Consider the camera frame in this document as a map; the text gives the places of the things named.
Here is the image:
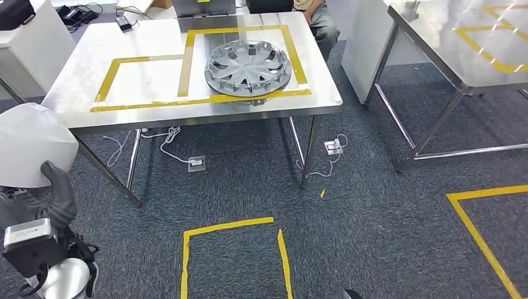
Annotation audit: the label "white curved plastic part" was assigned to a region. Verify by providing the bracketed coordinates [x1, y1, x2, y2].
[0, 102, 80, 189]

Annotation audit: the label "white floor cable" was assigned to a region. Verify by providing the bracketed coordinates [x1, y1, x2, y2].
[295, 134, 349, 178]
[140, 125, 191, 164]

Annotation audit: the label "yellow floor tape square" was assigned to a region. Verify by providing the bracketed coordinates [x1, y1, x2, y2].
[446, 184, 528, 299]

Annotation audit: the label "white side panel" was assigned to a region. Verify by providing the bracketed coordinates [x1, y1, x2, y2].
[341, 0, 432, 105]

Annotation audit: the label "floor socket box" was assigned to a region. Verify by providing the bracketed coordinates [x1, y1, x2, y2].
[187, 155, 207, 173]
[324, 139, 344, 156]

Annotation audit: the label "grey plastic wheel cover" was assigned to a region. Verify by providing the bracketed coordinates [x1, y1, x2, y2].
[204, 39, 293, 99]

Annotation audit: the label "white cabinet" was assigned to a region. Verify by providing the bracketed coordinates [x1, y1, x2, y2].
[0, 0, 78, 101]

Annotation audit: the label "person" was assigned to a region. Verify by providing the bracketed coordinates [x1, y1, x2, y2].
[291, 0, 342, 63]

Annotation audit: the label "steel workbench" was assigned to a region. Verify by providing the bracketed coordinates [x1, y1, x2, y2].
[362, 0, 528, 173]
[41, 11, 344, 208]

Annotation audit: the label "black box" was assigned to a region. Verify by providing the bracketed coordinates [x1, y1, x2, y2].
[246, 0, 295, 14]

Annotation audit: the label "black bag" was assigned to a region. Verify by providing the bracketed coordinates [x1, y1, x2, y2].
[0, 0, 37, 32]

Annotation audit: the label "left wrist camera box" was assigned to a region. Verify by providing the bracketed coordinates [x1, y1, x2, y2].
[2, 219, 59, 278]

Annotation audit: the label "small black device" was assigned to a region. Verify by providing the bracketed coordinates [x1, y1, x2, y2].
[115, 16, 134, 34]

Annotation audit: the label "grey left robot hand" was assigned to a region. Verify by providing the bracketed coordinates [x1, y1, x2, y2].
[0, 161, 78, 232]

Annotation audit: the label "black power adapters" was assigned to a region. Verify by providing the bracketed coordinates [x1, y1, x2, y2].
[55, 2, 104, 33]

